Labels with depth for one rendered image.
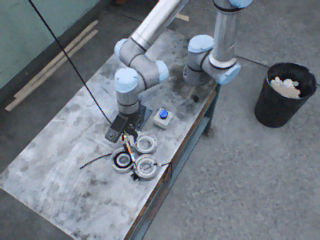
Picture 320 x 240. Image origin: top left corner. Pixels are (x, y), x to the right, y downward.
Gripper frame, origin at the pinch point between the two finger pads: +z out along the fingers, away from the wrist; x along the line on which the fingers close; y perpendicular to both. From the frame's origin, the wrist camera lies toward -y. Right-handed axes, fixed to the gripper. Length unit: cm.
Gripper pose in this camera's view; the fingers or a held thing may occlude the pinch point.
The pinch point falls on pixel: (126, 143)
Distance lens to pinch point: 110.6
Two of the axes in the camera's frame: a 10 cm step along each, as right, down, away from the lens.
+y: 5.2, -6.5, 5.5
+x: -8.5, -4.3, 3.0
